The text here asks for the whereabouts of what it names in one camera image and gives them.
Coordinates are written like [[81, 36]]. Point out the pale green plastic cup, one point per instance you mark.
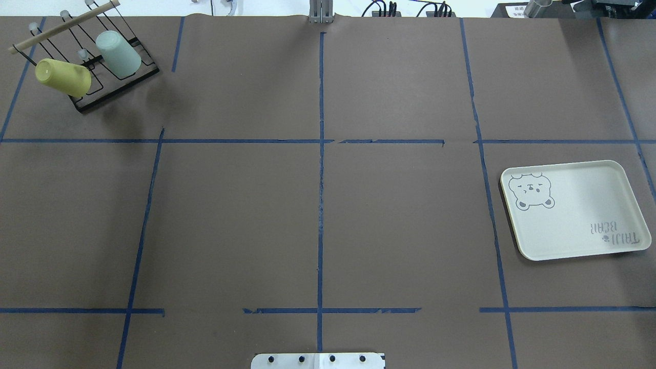
[[119, 56]]

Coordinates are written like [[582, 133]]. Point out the cream bear print tray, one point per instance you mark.
[[573, 209]]

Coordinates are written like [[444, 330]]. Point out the yellow plastic cup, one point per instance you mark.
[[70, 79]]

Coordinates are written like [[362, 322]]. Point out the white paper label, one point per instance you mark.
[[516, 11]]

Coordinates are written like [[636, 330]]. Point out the grey metal cylinder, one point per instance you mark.
[[536, 8]]

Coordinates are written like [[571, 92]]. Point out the grey aluminium camera post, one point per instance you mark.
[[321, 12]]

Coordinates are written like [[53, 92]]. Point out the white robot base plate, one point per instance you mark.
[[319, 360]]

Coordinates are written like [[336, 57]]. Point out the black power strip with cables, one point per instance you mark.
[[409, 9]]

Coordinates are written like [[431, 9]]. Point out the black wire cup rack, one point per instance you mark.
[[77, 46]]

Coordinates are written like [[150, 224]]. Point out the wooden rack handle dowel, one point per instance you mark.
[[45, 35]]

